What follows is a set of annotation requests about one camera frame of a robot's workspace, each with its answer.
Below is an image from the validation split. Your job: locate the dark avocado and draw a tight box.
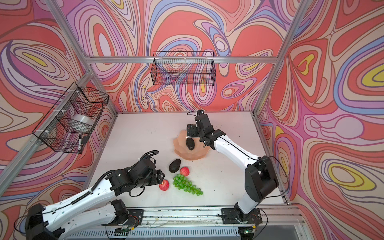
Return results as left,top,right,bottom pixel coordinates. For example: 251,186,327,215
169,159,181,174
186,138,195,151

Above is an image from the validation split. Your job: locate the red apple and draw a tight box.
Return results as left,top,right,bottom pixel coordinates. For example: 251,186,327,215
159,180,170,191
180,167,190,177

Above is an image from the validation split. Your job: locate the green grape bunch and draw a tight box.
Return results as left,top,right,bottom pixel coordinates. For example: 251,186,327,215
173,175,204,196

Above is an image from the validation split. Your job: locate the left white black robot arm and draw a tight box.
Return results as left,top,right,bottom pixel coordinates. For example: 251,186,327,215
25,159,165,240

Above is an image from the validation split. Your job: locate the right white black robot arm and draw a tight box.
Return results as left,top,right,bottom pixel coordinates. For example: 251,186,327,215
187,110,279,223

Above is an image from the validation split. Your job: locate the pink scalloped fruit bowl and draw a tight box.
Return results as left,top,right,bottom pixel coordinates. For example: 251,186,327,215
173,130,210,161

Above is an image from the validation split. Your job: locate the black marker pen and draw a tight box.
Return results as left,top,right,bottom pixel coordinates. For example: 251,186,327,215
78,135,82,153

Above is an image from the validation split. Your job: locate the silver tape roll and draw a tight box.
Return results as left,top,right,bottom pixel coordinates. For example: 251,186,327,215
72,114,94,126

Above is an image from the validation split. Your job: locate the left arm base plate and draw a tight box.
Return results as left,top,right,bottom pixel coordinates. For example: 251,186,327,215
116,209,144,232

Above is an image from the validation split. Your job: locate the black wire basket back wall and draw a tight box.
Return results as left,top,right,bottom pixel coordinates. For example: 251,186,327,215
151,51,216,86

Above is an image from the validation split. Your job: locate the black wire basket wall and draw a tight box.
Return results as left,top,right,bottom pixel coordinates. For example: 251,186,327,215
32,83,109,154
151,51,216,86

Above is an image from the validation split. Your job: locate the black wire basket left wall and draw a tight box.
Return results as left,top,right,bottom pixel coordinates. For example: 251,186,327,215
32,83,109,154

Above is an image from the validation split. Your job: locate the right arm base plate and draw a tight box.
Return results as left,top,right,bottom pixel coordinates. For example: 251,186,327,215
218,208,263,226

